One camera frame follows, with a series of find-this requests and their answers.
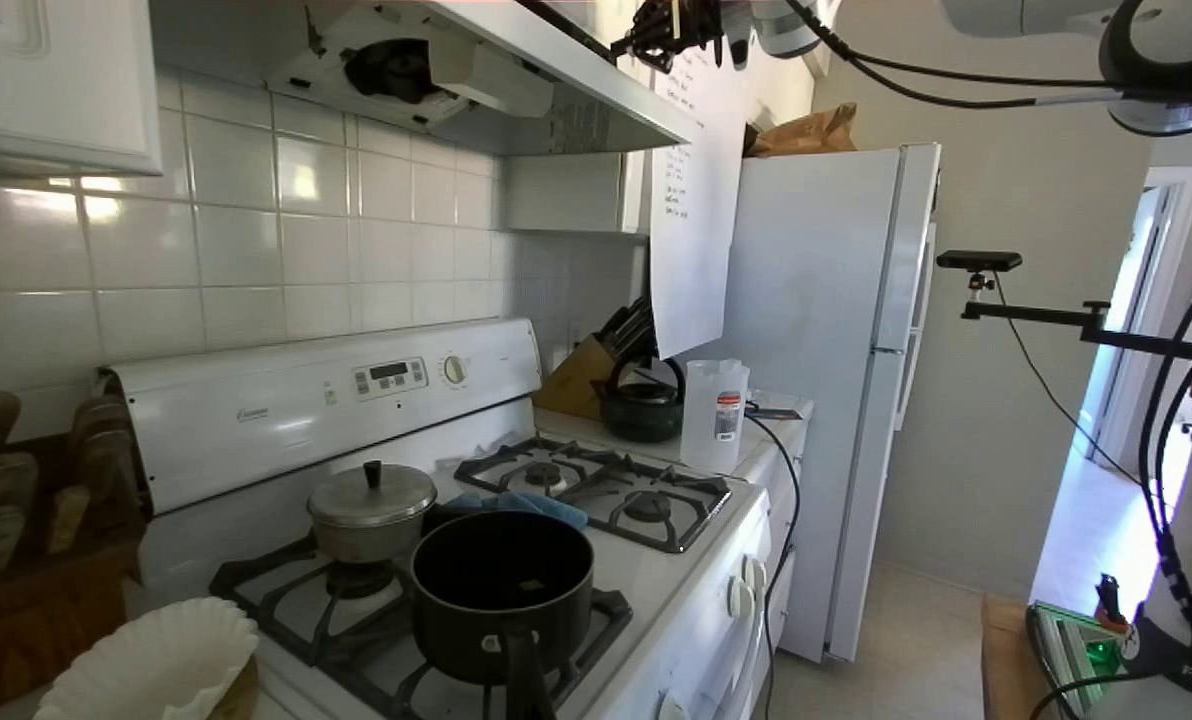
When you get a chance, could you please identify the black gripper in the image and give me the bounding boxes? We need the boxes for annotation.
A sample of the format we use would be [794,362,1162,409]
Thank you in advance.
[611,0,758,72]

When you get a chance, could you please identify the white range hood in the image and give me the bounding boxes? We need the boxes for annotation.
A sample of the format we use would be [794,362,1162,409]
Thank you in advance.
[147,0,701,161]

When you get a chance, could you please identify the brown paper bag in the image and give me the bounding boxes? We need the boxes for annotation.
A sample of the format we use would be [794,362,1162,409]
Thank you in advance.
[742,98,860,161]

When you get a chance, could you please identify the white paper sheet with writing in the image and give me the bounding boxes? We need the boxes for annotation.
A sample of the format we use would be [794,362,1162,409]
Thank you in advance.
[645,44,758,361]

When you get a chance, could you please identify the small wooden knife block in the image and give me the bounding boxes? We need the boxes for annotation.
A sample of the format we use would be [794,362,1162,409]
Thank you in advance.
[533,297,658,420]

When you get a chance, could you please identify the dark green kettle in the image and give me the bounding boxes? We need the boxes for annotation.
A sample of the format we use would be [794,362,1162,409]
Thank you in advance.
[587,353,689,448]

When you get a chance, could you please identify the translucent plastic measuring jug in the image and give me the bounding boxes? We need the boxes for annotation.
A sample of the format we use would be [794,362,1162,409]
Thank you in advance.
[677,356,756,480]

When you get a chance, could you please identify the white refrigerator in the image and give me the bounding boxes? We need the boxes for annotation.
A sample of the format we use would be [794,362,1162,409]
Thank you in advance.
[701,141,948,667]

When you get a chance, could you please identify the black burner grate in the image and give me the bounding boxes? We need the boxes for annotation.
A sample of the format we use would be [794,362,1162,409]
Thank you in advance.
[451,432,736,556]
[206,533,637,720]

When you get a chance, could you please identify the blue cloth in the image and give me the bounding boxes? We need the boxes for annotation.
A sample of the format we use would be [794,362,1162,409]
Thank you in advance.
[441,486,591,535]

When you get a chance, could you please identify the white gas range stove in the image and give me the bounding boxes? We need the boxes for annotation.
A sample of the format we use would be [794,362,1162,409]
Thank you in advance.
[90,311,778,720]

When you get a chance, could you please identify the small steel pot with lid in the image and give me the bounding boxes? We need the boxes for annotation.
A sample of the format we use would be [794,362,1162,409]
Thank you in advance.
[303,457,441,571]

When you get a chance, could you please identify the white drawer base cabinet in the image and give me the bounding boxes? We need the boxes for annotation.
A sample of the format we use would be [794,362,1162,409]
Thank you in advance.
[746,403,814,654]

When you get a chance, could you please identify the robot mounting platform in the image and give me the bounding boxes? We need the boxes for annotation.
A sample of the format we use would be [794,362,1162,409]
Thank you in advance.
[1018,571,1148,720]

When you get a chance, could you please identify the stack of white coffee filters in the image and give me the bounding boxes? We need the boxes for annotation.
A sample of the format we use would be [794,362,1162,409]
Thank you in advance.
[32,592,264,720]

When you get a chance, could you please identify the large wooden knife block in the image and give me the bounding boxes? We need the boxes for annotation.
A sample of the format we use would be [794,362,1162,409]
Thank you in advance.
[0,382,147,710]

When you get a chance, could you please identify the small white wall cabinet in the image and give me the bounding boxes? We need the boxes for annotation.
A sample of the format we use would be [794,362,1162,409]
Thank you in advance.
[499,148,654,240]

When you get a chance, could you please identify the black stereo camera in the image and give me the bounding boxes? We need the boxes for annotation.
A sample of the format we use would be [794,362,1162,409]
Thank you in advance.
[930,243,1029,279]

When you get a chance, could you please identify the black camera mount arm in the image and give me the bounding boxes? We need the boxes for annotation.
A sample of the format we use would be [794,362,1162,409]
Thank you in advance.
[959,273,1192,362]

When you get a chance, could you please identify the black power cable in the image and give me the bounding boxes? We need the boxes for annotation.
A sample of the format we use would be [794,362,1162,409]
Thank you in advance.
[741,400,807,720]

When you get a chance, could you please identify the white upper wall cabinet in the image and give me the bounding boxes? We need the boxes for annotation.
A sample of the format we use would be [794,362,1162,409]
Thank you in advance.
[0,0,168,176]

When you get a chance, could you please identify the black saucepan with handle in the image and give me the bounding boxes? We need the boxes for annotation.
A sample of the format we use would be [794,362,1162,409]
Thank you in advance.
[403,506,599,720]

